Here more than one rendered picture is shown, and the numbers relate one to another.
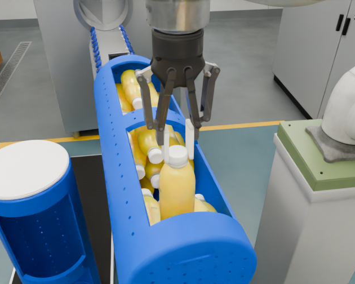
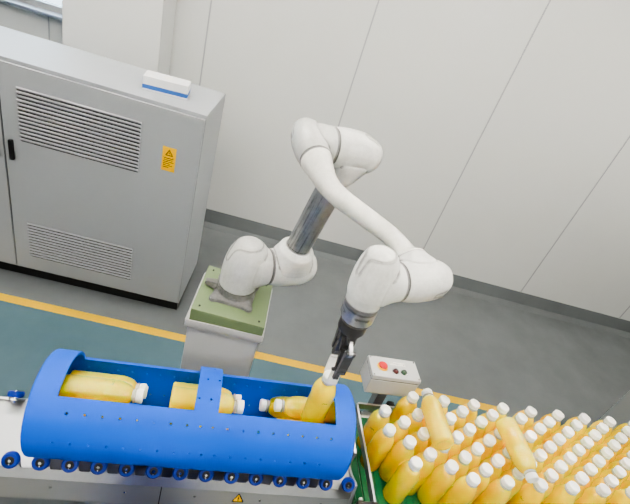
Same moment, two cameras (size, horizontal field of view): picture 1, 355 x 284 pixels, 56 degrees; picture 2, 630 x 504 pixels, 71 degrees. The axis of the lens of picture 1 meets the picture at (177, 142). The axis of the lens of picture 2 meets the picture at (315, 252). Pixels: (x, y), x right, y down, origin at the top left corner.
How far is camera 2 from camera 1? 1.23 m
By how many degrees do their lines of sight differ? 72
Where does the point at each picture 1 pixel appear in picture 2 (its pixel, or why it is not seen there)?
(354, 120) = (259, 278)
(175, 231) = (347, 410)
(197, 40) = not seen: hidden behind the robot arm
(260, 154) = (2, 345)
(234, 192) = not seen: hidden behind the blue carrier
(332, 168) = (257, 313)
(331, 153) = (247, 305)
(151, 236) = (343, 425)
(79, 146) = not seen: outside the picture
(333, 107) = (241, 277)
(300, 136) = (215, 307)
